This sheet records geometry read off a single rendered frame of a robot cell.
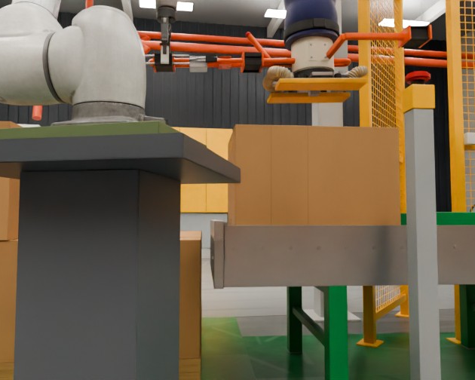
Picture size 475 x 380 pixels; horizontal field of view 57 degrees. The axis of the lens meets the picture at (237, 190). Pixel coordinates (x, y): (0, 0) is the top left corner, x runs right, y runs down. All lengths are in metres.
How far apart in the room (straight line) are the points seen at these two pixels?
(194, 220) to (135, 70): 8.09
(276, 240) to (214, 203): 7.64
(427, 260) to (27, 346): 1.01
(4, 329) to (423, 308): 1.30
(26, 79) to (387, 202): 1.21
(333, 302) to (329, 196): 0.38
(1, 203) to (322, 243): 1.06
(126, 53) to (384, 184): 1.04
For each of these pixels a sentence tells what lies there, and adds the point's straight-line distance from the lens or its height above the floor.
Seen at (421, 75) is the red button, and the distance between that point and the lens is 1.39.
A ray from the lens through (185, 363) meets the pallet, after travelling 1.59.
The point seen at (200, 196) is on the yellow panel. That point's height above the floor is 1.06.
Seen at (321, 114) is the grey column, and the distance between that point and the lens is 2.83.
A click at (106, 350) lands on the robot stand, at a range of 0.89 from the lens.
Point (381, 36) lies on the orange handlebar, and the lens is 1.70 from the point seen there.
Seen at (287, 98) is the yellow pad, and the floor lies 1.12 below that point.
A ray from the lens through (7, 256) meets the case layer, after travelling 1.65.
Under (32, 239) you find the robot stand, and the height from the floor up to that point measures 0.58.
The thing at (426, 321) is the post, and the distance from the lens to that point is 1.36.
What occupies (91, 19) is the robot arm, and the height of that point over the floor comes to 1.03.
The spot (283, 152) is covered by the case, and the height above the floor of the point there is 0.85.
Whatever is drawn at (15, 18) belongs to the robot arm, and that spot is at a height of 1.04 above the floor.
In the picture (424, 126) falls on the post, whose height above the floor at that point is 0.88.
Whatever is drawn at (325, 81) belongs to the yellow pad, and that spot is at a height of 1.13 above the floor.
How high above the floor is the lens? 0.62
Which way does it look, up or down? 4 degrees up
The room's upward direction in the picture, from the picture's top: straight up
